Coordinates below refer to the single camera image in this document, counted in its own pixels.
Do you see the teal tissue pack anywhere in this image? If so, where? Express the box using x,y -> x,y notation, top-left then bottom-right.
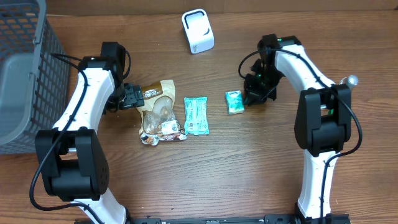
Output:
225,90 -> 244,115

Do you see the brown snack packet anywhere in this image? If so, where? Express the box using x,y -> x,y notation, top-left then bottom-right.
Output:
137,80 -> 187,146

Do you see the light blue wipes pack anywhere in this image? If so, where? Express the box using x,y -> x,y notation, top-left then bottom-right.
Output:
184,97 -> 210,136

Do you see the yellow bottle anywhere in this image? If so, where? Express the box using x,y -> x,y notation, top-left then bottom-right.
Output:
339,75 -> 359,90

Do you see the green lid jar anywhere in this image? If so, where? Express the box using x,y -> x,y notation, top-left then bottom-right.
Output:
327,109 -> 353,120

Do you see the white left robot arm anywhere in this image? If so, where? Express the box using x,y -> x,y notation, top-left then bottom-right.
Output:
29,42 -> 144,223

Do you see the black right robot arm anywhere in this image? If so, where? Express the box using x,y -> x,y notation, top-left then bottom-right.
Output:
243,34 -> 353,223

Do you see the white barcode scanner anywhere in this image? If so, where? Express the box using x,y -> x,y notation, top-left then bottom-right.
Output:
182,9 -> 215,54

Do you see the dark grey plastic basket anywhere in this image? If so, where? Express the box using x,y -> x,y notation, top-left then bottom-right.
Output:
1,0 -> 70,154

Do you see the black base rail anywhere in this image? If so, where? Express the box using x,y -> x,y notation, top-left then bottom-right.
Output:
74,213 -> 352,224

